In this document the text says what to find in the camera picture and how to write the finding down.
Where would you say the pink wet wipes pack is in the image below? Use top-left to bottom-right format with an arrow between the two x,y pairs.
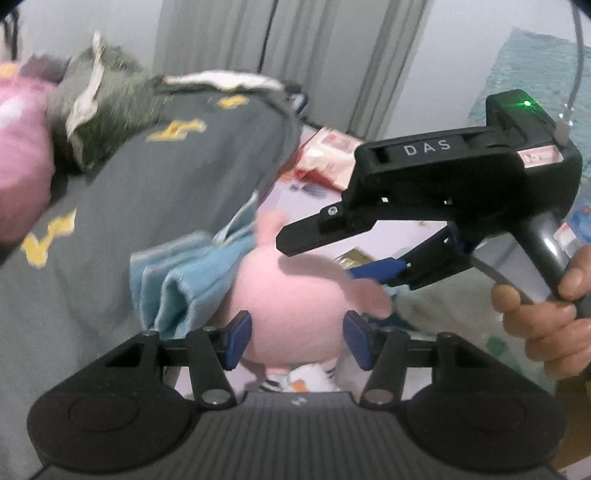
294,127 -> 363,191

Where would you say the green floral pillow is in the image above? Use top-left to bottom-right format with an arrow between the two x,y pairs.
46,32 -> 162,174

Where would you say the grey curtain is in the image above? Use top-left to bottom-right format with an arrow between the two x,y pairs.
152,0 -> 432,139

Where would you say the teal floral cloth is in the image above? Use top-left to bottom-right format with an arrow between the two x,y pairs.
466,28 -> 591,134

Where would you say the lilac pillow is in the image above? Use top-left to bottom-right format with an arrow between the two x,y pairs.
21,54 -> 72,84

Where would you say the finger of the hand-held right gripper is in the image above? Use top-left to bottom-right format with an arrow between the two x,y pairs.
276,202 -> 385,257
346,222 -> 475,290

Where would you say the blue water jug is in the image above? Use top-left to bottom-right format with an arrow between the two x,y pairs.
551,182 -> 591,264

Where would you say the dark nightstand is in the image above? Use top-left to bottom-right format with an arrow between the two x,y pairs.
281,80 -> 308,114

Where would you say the pink plush toy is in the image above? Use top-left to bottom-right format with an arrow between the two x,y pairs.
217,210 -> 393,393

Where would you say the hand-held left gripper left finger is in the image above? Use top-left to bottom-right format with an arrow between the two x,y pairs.
104,310 -> 254,409

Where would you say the gold tissue pack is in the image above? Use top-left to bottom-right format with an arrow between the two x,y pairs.
335,248 -> 370,271

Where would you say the white plastic bag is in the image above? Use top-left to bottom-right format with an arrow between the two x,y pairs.
388,263 -> 555,393

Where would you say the person's right hand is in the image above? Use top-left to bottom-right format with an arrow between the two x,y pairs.
491,244 -> 591,380

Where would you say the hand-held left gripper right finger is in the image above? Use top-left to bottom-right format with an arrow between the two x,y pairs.
342,310 -> 484,409

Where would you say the blue towel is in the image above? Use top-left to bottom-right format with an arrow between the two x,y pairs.
129,187 -> 259,342

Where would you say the pink dotted blanket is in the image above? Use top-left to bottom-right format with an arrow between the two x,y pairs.
0,65 -> 54,245

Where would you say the white cable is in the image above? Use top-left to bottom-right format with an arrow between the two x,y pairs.
554,0 -> 583,145

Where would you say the white cloth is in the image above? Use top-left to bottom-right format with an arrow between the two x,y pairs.
164,69 -> 284,92

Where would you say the grey quilt with yellow prints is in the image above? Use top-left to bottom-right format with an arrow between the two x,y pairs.
0,76 -> 303,480

